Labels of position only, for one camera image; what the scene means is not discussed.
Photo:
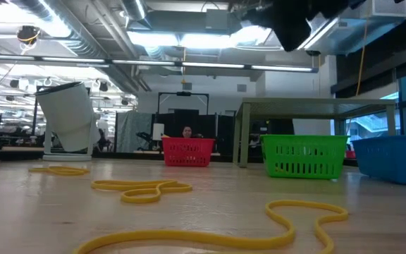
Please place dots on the red plastic basket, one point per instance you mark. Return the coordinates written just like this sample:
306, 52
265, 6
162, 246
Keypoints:
188, 151

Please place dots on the small white lamp shade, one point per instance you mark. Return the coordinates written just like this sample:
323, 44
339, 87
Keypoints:
158, 131

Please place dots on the yellow green crayon box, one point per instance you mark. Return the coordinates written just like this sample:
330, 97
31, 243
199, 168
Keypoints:
166, 136

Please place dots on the grey cloth cover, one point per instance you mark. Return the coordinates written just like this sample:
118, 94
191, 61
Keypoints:
132, 130

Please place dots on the white ceiling air unit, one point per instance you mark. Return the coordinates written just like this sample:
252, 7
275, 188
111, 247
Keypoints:
386, 8

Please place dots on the person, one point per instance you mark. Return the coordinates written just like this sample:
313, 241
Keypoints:
187, 132

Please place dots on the green perforated metal riser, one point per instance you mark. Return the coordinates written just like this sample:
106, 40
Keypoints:
312, 106

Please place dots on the silver spiral air duct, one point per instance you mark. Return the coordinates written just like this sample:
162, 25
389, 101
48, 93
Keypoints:
83, 39

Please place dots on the yellow rubber band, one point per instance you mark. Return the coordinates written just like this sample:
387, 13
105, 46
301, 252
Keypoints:
305, 203
141, 200
62, 173

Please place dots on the small red object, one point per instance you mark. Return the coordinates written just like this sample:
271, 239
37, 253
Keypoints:
350, 154

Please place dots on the white cylindrical tilting desk lamp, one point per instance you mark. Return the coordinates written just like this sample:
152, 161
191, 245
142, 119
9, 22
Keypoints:
69, 116

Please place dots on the blue plastic basket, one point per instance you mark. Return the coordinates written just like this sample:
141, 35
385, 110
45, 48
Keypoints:
393, 155

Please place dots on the long white LED light bar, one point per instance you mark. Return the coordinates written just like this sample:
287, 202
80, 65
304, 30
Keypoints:
210, 65

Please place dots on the green plastic basket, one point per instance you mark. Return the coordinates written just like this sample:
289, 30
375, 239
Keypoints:
305, 141

